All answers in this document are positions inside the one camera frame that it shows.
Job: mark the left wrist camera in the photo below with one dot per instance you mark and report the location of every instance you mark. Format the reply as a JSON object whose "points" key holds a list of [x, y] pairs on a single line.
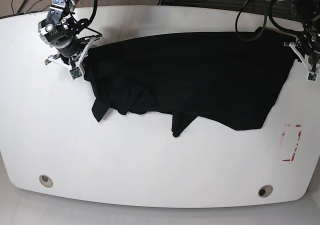
{"points": [[312, 76]]}

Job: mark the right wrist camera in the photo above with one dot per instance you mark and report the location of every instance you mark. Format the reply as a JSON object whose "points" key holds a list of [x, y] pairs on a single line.
{"points": [[75, 73]]}

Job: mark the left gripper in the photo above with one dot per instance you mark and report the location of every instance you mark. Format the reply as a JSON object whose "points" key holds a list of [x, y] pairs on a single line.
{"points": [[309, 57]]}

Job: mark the red tape rectangle marking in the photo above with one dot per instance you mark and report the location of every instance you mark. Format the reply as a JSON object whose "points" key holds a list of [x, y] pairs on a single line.
{"points": [[289, 142]]}

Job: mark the right table cable grommet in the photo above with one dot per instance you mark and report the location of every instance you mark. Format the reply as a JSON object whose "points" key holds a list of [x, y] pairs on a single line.
{"points": [[265, 191]]}

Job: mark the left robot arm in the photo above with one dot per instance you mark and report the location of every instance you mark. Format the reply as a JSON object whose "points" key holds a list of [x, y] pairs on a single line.
{"points": [[308, 12]]}

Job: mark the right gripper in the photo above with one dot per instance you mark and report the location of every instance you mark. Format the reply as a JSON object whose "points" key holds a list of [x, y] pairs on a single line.
{"points": [[71, 51]]}

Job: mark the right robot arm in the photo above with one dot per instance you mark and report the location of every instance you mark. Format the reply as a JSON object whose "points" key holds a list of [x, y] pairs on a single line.
{"points": [[61, 23]]}

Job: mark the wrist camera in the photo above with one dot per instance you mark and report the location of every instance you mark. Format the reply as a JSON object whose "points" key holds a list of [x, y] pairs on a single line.
{"points": [[75, 73], [312, 76]]}

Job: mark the table cable grommet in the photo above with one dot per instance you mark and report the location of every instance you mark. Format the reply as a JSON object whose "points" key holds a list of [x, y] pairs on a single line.
{"points": [[265, 191], [45, 181]]}

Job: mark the left table cable grommet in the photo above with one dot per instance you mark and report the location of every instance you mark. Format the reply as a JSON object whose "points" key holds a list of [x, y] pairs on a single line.
{"points": [[45, 181]]}

